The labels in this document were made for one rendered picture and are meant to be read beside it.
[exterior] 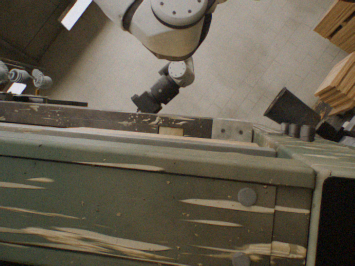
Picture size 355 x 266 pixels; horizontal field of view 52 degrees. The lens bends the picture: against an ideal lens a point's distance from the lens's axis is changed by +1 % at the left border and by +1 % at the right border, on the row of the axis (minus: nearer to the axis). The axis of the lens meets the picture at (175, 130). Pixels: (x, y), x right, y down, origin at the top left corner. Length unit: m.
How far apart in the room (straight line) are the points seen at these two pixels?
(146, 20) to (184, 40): 0.06
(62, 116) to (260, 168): 1.05
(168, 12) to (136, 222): 0.29
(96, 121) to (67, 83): 5.43
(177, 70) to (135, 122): 0.23
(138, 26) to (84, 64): 6.11
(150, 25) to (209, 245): 0.33
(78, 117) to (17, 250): 0.93
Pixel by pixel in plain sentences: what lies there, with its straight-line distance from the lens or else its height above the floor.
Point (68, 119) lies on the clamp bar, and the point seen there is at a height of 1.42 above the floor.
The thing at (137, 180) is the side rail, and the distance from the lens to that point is 0.31.
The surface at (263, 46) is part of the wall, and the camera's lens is 6.55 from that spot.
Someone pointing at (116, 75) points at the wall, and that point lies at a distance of 6.45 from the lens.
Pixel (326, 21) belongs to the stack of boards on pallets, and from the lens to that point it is 5.72.
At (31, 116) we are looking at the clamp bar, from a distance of 1.34.
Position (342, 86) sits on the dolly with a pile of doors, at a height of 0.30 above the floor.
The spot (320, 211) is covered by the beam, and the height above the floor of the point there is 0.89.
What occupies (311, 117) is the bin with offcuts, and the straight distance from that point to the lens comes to 5.29.
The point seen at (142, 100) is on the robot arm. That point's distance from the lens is 1.31.
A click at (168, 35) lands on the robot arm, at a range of 0.53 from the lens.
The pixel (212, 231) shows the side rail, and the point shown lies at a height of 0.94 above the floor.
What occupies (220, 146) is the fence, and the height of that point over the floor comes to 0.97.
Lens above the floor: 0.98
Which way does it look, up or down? 6 degrees up
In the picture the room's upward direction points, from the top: 54 degrees counter-clockwise
